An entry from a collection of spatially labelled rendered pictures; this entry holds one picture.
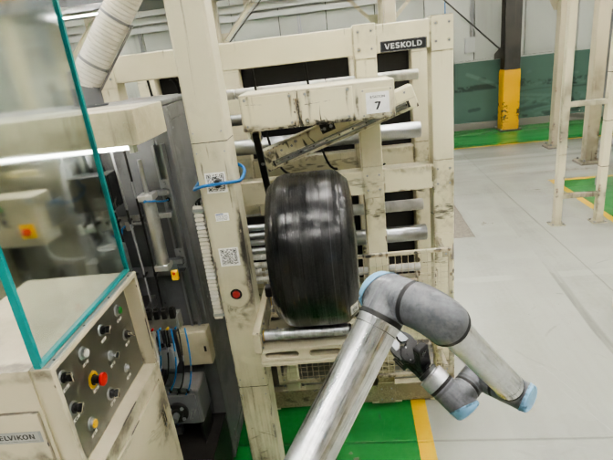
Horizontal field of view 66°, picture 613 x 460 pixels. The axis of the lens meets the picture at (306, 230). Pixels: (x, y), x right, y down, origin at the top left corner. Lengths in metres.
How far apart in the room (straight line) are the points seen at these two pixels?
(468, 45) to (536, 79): 1.62
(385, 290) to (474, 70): 9.98
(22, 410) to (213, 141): 0.97
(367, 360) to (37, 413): 0.83
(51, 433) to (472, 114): 10.43
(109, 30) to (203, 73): 0.52
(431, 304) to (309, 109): 1.02
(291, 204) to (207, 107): 0.44
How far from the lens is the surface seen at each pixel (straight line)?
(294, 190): 1.66
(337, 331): 1.85
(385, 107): 1.92
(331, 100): 1.90
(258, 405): 2.18
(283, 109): 1.91
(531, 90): 11.42
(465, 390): 1.66
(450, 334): 1.19
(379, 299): 1.22
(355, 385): 1.21
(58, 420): 1.42
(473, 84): 11.06
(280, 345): 1.89
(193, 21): 1.69
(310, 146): 2.06
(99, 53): 2.10
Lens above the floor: 1.90
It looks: 20 degrees down
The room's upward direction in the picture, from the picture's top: 7 degrees counter-clockwise
